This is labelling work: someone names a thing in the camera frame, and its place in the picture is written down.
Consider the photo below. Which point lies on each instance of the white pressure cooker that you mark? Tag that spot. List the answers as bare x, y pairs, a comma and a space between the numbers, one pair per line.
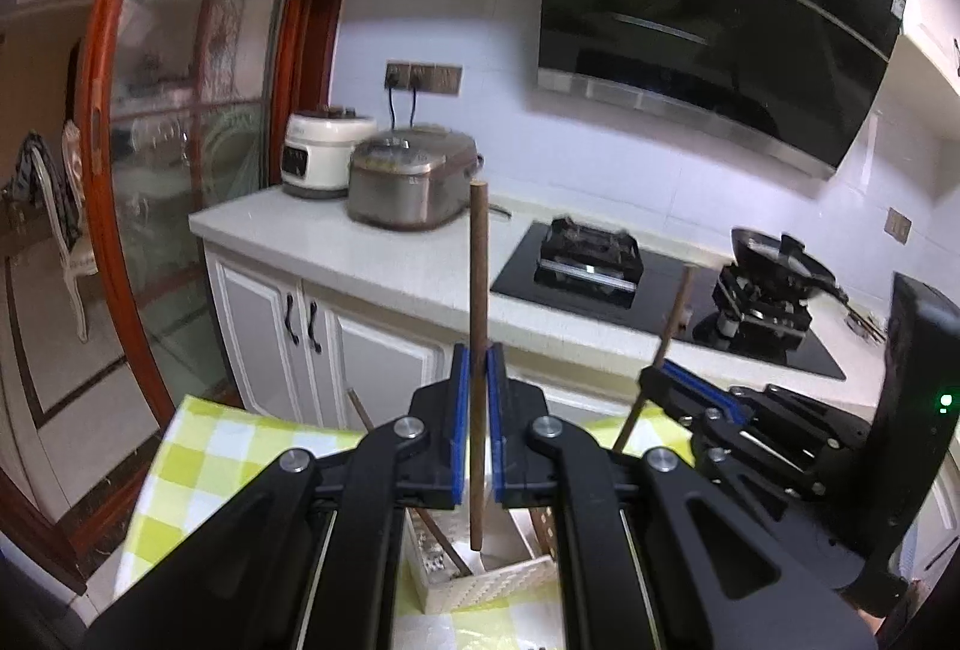
315, 155

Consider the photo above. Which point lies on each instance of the grey rice cooker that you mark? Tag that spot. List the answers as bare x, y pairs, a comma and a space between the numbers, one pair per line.
405, 185

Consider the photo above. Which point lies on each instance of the long brown chopstick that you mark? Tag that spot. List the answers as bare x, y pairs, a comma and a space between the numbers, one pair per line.
478, 282
675, 312

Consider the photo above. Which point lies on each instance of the white carved dining chair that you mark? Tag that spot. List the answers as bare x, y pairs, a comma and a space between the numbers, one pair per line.
73, 151
75, 260

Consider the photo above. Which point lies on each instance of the cream perforated utensil basket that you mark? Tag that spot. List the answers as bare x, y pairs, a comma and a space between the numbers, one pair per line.
480, 590

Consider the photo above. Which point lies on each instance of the white base cabinets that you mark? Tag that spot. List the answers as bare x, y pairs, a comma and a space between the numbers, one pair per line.
255, 335

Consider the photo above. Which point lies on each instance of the black range hood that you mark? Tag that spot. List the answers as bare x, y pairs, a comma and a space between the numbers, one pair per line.
675, 20

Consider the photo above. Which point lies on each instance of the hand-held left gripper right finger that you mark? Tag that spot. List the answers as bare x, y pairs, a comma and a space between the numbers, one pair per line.
495, 425

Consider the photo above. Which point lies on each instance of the black wok with lid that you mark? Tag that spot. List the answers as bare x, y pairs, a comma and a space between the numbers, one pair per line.
772, 260

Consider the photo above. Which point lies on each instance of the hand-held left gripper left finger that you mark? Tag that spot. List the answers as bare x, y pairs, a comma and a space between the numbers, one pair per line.
459, 425

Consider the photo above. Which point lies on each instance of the wall switch plate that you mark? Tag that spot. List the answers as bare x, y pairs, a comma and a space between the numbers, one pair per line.
898, 225

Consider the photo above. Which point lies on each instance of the black glass gas cooktop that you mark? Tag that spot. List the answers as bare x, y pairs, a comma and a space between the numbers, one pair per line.
525, 279

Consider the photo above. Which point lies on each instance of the striped cloth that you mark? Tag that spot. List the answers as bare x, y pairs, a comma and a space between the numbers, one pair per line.
37, 170

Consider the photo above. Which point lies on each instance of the red framed sliding glass door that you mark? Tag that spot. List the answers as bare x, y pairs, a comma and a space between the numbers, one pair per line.
187, 95

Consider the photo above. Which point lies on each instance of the bunch of wooden chopsticks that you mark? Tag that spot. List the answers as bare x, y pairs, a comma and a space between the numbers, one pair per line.
442, 541

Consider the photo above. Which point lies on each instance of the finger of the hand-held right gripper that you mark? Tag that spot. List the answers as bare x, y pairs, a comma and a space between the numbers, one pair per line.
675, 399
705, 387

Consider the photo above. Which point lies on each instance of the small metal strainer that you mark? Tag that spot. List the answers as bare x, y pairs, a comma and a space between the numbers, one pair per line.
866, 324

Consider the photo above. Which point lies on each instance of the wall power sockets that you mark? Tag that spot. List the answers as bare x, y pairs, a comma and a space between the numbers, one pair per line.
435, 78

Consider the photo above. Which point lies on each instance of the black burner grate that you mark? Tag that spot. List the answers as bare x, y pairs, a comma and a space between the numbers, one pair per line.
589, 260
761, 312

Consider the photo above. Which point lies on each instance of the green checked tablecloth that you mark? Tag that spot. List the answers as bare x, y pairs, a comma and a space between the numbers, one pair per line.
195, 447

